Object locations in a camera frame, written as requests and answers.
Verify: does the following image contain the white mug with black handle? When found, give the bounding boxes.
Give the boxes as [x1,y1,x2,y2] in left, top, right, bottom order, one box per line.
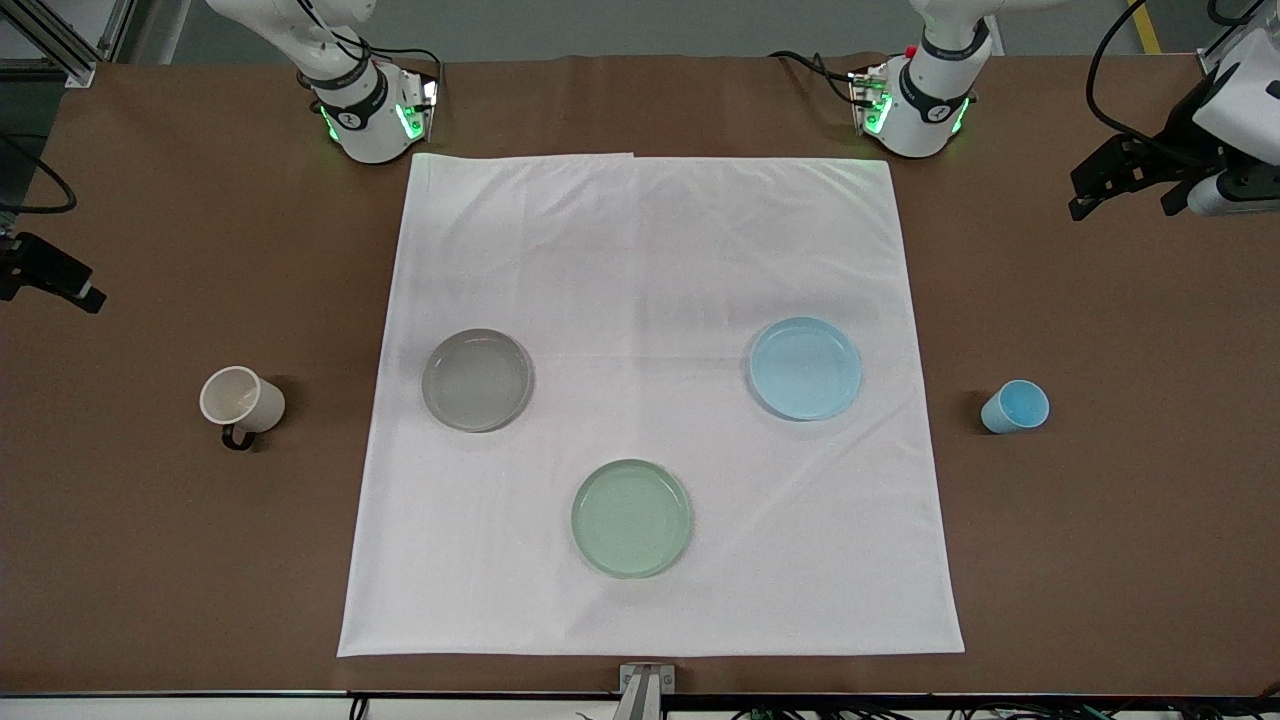
[199,366,287,452]

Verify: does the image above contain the light blue cup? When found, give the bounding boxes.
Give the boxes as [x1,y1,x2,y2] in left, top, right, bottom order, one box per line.
[980,379,1051,435]

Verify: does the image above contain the light blue round plate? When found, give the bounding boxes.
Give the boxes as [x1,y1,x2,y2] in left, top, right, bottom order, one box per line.
[748,316,863,422]

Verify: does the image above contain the gray round plate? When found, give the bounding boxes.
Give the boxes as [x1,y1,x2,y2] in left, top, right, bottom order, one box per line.
[421,328,534,433]

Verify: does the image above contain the pale green round plate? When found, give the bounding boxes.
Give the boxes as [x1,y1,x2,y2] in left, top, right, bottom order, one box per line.
[571,459,694,579]

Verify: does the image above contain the black table edge strip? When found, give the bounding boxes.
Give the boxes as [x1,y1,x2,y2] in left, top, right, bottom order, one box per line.
[0,689,1280,701]

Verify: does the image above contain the white square cloth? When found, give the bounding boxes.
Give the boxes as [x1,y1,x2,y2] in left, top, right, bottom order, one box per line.
[337,152,966,658]

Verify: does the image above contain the aluminium frame profile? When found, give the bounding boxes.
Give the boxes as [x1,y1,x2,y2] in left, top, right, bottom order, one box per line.
[0,0,136,89]
[1195,20,1266,73]

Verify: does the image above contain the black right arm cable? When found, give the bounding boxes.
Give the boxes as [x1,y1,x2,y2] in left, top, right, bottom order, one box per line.
[0,130,78,216]

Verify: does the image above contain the black left base cable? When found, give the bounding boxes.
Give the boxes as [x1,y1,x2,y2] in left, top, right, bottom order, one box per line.
[768,50,866,106]

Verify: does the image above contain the black base cable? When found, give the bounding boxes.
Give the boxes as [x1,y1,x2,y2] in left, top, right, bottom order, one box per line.
[768,50,866,106]
[295,0,446,111]

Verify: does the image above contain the black right base cable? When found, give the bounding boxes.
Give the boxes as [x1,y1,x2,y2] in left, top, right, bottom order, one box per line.
[295,0,446,111]

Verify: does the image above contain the bundle of cables under table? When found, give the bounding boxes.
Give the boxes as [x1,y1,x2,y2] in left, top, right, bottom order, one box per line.
[730,700,1280,720]

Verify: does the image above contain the metal table edge bracket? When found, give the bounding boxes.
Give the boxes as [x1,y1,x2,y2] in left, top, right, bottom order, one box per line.
[618,663,677,720]

